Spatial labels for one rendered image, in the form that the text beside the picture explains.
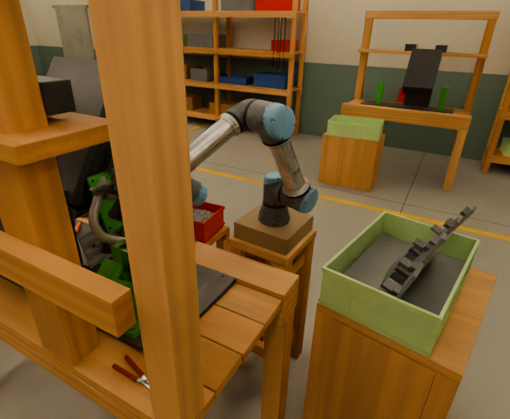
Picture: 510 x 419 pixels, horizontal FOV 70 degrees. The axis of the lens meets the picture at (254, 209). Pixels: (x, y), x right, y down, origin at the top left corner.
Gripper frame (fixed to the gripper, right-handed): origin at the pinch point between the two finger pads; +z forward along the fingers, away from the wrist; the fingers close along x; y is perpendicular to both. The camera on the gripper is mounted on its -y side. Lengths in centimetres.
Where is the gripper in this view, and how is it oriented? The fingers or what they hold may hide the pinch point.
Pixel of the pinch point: (99, 196)
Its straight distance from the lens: 128.5
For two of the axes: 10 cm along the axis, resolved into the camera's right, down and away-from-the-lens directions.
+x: -5.3, -3.1, -7.9
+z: -8.4, 0.9, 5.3
